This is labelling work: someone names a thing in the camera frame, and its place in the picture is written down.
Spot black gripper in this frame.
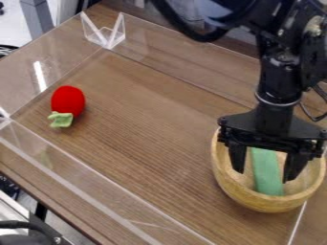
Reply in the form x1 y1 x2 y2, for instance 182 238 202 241
218 101 327 183

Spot green stick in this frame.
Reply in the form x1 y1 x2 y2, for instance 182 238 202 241
251 148 283 196

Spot light wooden bowl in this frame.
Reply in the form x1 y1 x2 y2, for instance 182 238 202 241
211 130 327 213

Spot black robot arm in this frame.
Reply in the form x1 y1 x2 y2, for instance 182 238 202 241
151 0 327 182

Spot red plush strawberry toy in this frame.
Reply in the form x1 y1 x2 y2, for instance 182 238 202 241
47 85 86 128

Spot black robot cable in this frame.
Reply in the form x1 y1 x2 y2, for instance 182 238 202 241
298 84 327 123

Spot clear acrylic tray enclosure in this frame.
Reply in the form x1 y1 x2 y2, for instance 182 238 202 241
0 11 327 245

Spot black clamp with cable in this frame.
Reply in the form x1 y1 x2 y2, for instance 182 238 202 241
0 218 75 245

